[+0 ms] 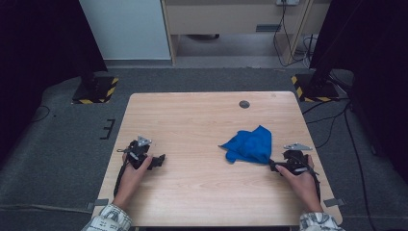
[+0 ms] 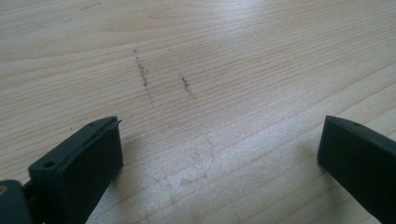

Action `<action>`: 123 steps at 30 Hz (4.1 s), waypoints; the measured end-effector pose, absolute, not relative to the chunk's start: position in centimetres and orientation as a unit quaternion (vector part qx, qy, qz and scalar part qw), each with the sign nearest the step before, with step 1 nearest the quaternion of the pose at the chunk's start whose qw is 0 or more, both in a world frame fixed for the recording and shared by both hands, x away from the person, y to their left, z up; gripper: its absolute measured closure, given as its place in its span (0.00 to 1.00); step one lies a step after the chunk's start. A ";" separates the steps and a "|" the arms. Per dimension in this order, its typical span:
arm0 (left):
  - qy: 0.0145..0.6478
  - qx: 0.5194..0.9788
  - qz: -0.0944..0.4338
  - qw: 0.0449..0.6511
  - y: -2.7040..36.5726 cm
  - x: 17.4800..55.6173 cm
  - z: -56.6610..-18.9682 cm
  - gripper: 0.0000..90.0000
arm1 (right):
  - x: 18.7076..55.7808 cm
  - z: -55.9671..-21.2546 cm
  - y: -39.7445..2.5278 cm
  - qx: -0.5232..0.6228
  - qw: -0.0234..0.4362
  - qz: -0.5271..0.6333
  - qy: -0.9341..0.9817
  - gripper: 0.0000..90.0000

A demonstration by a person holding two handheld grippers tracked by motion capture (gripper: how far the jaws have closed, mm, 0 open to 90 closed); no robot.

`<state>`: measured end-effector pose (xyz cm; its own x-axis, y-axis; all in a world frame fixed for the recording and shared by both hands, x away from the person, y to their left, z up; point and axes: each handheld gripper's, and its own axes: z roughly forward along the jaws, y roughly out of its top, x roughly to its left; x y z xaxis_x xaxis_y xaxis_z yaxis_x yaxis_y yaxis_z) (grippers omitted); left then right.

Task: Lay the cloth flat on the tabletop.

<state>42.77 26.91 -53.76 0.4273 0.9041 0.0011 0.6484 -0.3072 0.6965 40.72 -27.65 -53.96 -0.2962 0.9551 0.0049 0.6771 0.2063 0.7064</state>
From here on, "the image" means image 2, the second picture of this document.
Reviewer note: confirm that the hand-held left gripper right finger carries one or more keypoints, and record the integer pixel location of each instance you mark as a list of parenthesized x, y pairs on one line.
[(361, 161)]

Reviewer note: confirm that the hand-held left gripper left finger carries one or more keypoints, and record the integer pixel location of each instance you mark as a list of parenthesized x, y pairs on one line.
[(77, 174)]

